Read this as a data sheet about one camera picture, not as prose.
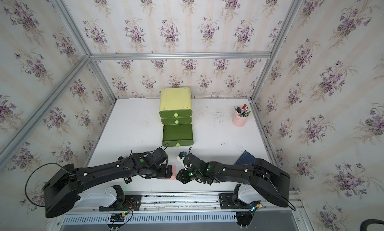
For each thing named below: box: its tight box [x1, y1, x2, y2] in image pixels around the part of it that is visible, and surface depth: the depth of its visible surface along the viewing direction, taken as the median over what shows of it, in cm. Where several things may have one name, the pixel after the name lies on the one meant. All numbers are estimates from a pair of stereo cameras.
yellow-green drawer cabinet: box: [159, 87, 192, 111], surface depth 92 cm
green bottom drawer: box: [162, 123, 194, 147], surface depth 97 cm
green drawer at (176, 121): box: [161, 117, 193, 125], surface depth 94 cm
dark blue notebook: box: [234, 150, 257, 165], surface depth 90 cm
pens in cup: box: [233, 104, 252, 118], surface depth 100 cm
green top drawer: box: [159, 109, 193, 118], surface depth 88 cm
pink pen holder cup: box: [232, 113, 248, 128], surface depth 100 cm
